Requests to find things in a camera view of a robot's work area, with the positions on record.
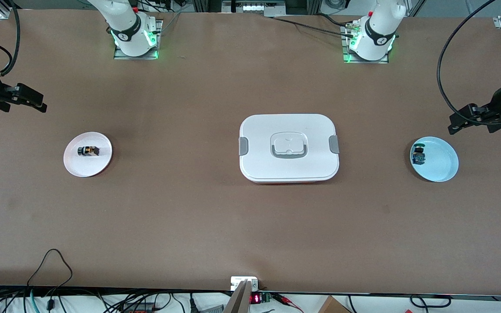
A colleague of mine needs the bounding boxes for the white lunch box grey clips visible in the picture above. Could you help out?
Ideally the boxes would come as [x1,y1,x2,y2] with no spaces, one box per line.
[239,114,340,184]

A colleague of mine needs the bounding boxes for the brown cardboard box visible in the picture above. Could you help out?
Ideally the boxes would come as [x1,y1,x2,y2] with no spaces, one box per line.
[318,296,352,313]

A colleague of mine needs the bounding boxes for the light blue round plate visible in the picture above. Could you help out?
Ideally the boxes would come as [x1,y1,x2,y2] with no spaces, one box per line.
[410,137,459,182]

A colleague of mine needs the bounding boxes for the pink round plate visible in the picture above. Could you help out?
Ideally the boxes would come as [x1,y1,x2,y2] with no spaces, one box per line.
[63,132,113,178]

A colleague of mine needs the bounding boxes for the white power strip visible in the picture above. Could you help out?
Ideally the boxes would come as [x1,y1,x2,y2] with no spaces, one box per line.
[222,0,287,16]

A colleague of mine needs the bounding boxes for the red alligator clip lead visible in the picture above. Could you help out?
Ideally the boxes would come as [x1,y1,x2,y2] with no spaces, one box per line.
[271,293,304,313]

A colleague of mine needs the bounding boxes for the aluminium profile bar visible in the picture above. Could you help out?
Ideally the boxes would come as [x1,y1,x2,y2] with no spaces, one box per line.
[224,280,253,313]

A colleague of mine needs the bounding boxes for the blue and black switch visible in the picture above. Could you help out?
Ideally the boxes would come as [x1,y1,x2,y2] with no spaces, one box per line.
[411,145,426,166]

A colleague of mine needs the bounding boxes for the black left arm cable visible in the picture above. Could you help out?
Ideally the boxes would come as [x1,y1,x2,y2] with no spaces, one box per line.
[437,0,501,127]

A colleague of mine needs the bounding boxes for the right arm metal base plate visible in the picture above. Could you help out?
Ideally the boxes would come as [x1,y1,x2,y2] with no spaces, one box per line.
[114,20,163,60]

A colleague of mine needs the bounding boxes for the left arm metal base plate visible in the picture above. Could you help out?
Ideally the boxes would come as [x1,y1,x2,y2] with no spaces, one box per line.
[342,24,389,64]

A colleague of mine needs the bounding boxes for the thin black looped cable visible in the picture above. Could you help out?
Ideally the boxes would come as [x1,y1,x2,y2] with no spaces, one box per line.
[27,249,73,297]

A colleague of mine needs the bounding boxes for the black oval cable loop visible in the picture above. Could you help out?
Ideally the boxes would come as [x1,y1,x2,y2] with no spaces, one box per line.
[409,294,452,309]

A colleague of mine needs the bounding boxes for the black base power cable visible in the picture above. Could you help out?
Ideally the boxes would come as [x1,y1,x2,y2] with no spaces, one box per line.
[267,13,356,35]

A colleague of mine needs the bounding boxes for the white metal bracket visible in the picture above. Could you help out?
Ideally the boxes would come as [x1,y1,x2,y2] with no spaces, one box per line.
[230,276,260,291]

